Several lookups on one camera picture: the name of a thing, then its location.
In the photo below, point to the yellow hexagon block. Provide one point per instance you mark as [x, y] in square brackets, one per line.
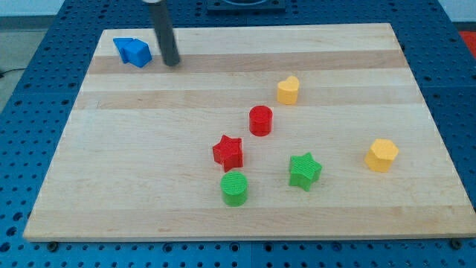
[380, 156]

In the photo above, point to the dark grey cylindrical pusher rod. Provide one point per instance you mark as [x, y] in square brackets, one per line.
[163, 27]

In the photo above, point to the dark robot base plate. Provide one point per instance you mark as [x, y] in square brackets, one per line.
[215, 6]

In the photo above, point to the yellow heart block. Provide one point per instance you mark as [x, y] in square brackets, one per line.
[287, 90]

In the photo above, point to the wooden board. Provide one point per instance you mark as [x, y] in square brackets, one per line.
[135, 160]

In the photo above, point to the blue triangular block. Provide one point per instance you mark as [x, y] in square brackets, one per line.
[120, 44]

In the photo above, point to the green cylinder block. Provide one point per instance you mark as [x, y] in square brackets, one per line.
[234, 188]

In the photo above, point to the red star block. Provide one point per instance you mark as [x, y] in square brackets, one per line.
[228, 152]

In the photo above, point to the red cylinder block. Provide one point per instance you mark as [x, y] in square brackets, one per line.
[260, 120]

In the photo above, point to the green star block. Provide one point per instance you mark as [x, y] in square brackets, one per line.
[304, 171]

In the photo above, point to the blue cube block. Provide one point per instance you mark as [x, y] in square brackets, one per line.
[137, 53]

